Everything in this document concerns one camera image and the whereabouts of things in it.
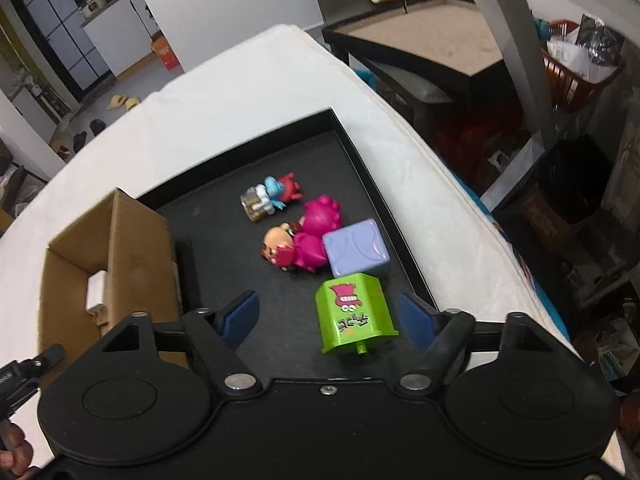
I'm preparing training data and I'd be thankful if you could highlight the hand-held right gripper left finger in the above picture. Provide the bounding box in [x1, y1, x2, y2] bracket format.
[102, 290, 263, 395]

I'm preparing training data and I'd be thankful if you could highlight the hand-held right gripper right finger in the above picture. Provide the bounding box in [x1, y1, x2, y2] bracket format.
[395, 292, 543, 393]

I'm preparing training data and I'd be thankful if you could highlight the black tray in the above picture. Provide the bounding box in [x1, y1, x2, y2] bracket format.
[135, 107, 441, 361]

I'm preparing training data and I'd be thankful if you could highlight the green box toy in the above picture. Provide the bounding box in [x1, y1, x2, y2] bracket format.
[314, 272, 400, 357]

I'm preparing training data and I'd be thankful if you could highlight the pink costume figurine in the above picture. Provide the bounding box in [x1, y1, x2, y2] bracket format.
[260, 195, 343, 273]

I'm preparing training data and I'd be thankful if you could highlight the purple cube toy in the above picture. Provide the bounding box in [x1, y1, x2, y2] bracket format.
[322, 218, 392, 278]

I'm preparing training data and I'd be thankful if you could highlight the cardboard box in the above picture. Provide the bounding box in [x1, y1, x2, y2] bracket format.
[39, 187, 188, 376]

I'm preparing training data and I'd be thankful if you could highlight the blue figurine with beer mug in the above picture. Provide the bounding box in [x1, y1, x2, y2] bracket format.
[240, 172, 304, 223]

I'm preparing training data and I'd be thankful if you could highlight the person's left hand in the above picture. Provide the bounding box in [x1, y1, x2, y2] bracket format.
[0, 422, 37, 479]

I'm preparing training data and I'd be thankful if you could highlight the white power adapter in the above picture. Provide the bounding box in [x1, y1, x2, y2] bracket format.
[85, 271, 110, 318]

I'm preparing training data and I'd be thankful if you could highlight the white bed sheet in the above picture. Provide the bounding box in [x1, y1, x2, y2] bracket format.
[0, 24, 583, 361]

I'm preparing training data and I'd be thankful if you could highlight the orange box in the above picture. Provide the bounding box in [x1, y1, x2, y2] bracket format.
[151, 39, 182, 71]

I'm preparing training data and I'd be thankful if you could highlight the red plastic basket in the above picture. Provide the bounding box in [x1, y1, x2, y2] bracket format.
[540, 19, 626, 113]

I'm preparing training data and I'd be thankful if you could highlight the black low table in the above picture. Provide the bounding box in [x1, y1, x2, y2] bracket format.
[322, 0, 506, 126]

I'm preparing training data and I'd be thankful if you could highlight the white kitchen counter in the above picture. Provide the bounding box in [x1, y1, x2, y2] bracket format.
[82, 0, 161, 78]

